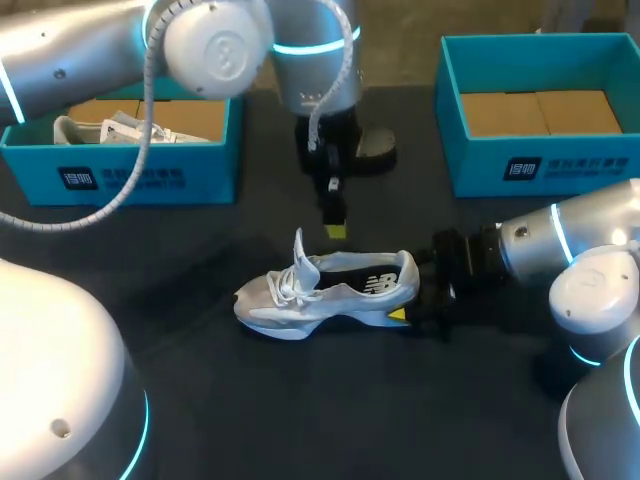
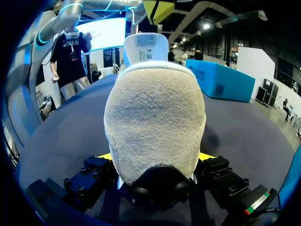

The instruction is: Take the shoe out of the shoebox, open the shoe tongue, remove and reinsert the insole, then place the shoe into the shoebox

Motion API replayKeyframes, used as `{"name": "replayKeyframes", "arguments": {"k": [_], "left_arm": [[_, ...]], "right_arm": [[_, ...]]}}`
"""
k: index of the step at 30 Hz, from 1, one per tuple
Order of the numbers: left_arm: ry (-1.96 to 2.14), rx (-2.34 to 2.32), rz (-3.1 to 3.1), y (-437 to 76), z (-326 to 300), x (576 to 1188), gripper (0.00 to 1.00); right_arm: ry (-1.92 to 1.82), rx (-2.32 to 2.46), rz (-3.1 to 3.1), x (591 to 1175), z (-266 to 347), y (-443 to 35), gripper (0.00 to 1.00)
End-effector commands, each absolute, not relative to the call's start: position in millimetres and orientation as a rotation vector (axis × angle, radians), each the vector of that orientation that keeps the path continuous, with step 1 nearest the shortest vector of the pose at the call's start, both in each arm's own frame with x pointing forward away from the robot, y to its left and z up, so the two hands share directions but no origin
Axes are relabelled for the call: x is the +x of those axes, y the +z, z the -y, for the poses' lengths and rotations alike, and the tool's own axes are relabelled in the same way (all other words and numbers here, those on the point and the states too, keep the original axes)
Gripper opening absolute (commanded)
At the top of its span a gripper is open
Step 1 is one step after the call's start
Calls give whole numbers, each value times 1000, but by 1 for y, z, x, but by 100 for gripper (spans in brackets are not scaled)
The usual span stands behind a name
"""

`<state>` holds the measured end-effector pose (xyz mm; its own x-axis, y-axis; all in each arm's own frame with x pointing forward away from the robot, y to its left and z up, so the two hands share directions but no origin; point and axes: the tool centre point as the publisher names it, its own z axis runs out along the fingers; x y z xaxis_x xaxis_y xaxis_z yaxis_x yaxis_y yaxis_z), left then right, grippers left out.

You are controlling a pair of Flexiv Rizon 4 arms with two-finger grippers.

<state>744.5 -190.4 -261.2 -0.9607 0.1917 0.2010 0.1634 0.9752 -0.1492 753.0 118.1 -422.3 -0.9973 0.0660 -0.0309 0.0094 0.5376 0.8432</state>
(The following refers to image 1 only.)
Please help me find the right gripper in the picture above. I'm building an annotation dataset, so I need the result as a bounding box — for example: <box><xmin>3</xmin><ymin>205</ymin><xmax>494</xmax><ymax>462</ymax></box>
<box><xmin>386</xmin><ymin>224</ymin><xmax>509</xmax><ymax>342</ymax></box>

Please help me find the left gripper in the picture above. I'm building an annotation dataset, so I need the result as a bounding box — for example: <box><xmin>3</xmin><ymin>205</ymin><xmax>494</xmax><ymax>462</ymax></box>
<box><xmin>294</xmin><ymin>106</ymin><xmax>365</xmax><ymax>241</ymax></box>

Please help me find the blue and black insole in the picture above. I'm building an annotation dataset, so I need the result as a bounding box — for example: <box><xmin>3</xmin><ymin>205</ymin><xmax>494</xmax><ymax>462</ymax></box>
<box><xmin>317</xmin><ymin>268</ymin><xmax>402</xmax><ymax>297</ymax></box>

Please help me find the white grey shoe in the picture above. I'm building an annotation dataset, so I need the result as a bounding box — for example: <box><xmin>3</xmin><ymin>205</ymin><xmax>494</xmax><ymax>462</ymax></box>
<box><xmin>233</xmin><ymin>227</ymin><xmax>421</xmax><ymax>343</ymax></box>

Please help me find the grey shoe with black sole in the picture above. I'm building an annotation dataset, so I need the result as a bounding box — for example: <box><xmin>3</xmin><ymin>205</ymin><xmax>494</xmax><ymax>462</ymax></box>
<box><xmin>353</xmin><ymin>126</ymin><xmax>399</xmax><ymax>177</ymax></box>

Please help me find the teal box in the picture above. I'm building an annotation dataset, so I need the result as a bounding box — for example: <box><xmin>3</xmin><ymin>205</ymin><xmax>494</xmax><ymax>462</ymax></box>
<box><xmin>433</xmin><ymin>33</ymin><xmax>640</xmax><ymax>199</ymax></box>
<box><xmin>0</xmin><ymin>93</ymin><xmax>245</xmax><ymax>208</ymax></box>

